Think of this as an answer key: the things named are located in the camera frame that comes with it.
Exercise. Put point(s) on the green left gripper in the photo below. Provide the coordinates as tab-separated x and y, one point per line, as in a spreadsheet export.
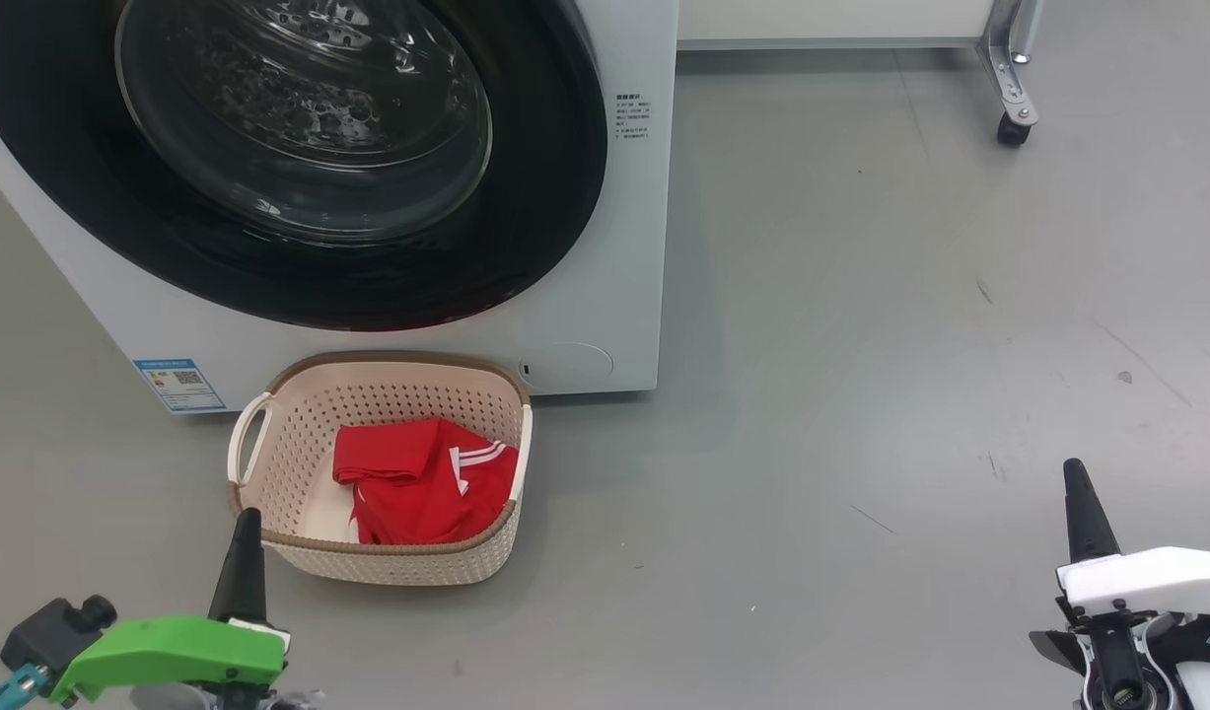
171	651

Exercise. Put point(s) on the white washing machine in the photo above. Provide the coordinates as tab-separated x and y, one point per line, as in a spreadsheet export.
624	247

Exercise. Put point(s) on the blue white energy label sticker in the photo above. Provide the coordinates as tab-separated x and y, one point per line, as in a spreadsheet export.
180	385

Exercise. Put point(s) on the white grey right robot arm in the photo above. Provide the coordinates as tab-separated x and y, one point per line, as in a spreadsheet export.
1117	671

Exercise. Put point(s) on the red cloth garment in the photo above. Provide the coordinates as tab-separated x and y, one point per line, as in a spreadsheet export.
388	449
417	508

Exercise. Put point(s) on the round glass washing machine door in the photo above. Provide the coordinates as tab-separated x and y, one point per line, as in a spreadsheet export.
526	197

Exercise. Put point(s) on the cream perforated laundry basket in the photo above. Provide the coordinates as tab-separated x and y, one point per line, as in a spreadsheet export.
289	463

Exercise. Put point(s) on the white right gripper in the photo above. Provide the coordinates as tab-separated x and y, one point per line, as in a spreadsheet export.
1147	582

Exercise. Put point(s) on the metal leg with caster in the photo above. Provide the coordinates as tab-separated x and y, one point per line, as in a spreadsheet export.
1009	79

